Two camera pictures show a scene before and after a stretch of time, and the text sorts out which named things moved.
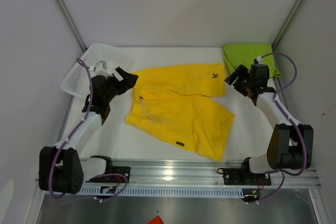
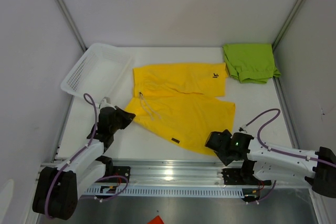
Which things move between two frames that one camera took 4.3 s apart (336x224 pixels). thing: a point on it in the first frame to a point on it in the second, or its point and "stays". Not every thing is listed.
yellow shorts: x=177 y=104 stays
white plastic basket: x=77 y=82 stays
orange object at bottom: x=157 y=220 stays
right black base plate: x=243 y=176 stays
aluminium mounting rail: x=199 y=173 stays
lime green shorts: x=237 y=54 stays
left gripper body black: x=113 y=89 to x=114 y=127
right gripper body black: x=242 y=84 to x=223 y=157
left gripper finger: x=129 y=79 to x=124 y=118
